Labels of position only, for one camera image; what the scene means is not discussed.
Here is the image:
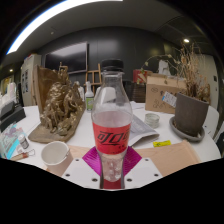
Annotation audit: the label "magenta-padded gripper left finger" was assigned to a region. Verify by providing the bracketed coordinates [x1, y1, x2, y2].
[62, 146, 102, 189]

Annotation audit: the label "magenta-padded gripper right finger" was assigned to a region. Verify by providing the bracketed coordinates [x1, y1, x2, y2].
[123, 146, 164, 189]

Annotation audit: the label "clear red-labelled drink bottle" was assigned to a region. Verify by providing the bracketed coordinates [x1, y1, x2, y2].
[90, 58, 134, 190]

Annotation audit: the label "white ceramic mug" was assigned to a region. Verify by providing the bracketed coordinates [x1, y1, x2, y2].
[40, 140, 74, 178]

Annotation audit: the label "yellow tag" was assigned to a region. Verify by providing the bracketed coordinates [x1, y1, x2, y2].
[152, 139, 172, 148]

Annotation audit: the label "folded newspaper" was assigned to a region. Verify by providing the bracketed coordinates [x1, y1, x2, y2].
[128, 101, 161, 148]

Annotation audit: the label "small glass jar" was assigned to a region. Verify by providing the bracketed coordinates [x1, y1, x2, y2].
[144, 112, 161, 129]

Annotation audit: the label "grey plant saucer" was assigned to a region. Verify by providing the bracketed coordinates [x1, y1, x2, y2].
[168, 115, 206, 143]

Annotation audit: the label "small paint jar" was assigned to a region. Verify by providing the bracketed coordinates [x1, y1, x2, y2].
[17, 133, 30, 150]

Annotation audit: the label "golden sculpture on board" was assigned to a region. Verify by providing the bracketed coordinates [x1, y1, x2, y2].
[28, 61, 87, 144]

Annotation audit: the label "green-labelled spray bottle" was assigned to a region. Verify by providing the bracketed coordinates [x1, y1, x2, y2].
[84, 80, 95, 113]

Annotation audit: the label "dried plant in grey pot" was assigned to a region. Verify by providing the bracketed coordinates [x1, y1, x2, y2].
[139, 41, 212, 137]

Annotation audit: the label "brown cardboard box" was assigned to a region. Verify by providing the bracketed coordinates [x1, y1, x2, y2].
[144, 73, 188, 115]

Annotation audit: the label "colourful painted book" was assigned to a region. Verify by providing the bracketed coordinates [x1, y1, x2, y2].
[0, 123, 26, 159]

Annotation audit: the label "black backpack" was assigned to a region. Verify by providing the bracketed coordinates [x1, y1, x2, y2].
[215, 131, 224, 157]

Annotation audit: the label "white plastic chair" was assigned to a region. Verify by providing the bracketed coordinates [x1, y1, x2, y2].
[203, 104, 220, 139]

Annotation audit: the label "black flat boxes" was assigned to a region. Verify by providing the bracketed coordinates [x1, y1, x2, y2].
[0, 100, 27, 133]

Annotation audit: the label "wooden easel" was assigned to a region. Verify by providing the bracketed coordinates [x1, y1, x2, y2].
[84, 63, 103, 96]

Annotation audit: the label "red box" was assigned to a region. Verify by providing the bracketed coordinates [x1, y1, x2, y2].
[132, 68, 149, 84]

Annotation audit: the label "wooden tool with wire loop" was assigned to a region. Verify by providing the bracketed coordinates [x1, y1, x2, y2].
[10, 148, 36, 162]

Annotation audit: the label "black wall screen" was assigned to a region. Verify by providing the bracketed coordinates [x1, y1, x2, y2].
[44, 41, 89, 75]

